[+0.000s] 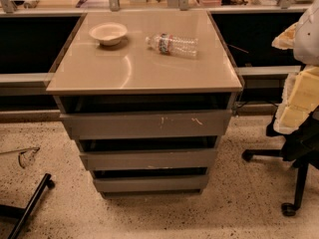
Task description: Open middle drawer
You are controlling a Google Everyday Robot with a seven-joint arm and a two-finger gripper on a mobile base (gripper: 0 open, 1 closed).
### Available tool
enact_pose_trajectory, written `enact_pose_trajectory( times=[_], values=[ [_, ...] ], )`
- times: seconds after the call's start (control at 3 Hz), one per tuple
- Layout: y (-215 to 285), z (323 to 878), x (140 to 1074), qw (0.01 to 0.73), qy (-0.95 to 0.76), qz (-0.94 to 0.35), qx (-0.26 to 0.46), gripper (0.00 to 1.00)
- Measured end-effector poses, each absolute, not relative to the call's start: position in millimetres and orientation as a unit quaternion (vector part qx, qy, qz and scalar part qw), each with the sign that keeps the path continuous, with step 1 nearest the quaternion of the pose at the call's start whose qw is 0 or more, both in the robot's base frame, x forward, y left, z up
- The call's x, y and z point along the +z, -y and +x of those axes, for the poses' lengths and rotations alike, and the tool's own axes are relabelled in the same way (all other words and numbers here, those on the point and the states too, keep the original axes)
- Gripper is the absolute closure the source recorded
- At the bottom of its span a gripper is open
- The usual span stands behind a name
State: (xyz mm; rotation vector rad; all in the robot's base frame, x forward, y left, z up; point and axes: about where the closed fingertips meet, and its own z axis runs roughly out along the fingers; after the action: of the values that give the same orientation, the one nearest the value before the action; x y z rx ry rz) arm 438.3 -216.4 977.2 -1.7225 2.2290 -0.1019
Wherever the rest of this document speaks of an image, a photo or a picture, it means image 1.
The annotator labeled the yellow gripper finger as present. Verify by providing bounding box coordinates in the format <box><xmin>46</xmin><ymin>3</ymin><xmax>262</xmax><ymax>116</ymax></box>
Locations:
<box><xmin>273</xmin><ymin>66</ymin><xmax>319</xmax><ymax>134</ymax></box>
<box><xmin>271</xmin><ymin>23</ymin><xmax>297</xmax><ymax>50</ymax></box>

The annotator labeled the grey drawer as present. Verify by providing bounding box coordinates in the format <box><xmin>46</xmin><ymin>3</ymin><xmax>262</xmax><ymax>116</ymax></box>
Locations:
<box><xmin>61</xmin><ymin>110</ymin><xmax>231</xmax><ymax>139</ymax></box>
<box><xmin>94</xmin><ymin>175</ymin><xmax>208</xmax><ymax>193</ymax></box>
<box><xmin>80</xmin><ymin>148</ymin><xmax>217</xmax><ymax>170</ymax></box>

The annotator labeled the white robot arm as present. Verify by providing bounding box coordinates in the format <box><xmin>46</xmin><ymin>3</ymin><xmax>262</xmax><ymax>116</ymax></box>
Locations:
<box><xmin>272</xmin><ymin>0</ymin><xmax>319</xmax><ymax>134</ymax></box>

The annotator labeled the grey top drawer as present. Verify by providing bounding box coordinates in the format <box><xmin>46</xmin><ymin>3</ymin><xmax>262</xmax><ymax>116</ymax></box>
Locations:
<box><xmin>61</xmin><ymin>110</ymin><xmax>231</xmax><ymax>139</ymax></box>

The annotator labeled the grey bottom drawer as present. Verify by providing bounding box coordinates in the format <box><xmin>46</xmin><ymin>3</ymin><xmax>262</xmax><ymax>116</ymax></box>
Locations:
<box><xmin>94</xmin><ymin>175</ymin><xmax>208</xmax><ymax>193</ymax></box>

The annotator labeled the grey drawer cabinet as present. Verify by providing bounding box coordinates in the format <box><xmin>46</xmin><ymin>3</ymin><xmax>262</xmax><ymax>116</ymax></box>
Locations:
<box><xmin>47</xmin><ymin>10</ymin><xmax>242</xmax><ymax>183</ymax></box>

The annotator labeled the black office chair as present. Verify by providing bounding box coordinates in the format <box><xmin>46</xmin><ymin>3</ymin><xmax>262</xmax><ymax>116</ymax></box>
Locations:
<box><xmin>241</xmin><ymin>109</ymin><xmax>319</xmax><ymax>216</ymax></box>

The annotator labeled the clear plastic water bottle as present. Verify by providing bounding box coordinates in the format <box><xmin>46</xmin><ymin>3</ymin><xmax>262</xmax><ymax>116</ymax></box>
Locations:
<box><xmin>146</xmin><ymin>33</ymin><xmax>197</xmax><ymax>59</ymax></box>

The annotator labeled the white bowl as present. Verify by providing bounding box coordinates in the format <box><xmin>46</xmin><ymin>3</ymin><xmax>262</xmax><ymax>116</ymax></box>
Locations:
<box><xmin>89</xmin><ymin>22</ymin><xmax>128</xmax><ymax>46</ymax></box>

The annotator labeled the black chair base leg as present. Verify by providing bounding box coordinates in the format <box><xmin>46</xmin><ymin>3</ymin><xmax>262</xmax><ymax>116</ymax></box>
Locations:
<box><xmin>0</xmin><ymin>173</ymin><xmax>55</xmax><ymax>239</ymax></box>

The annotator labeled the wire loop on floor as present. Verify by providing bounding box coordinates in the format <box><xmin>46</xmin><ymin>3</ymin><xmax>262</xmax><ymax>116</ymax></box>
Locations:
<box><xmin>0</xmin><ymin>145</ymin><xmax>42</xmax><ymax>169</ymax></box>

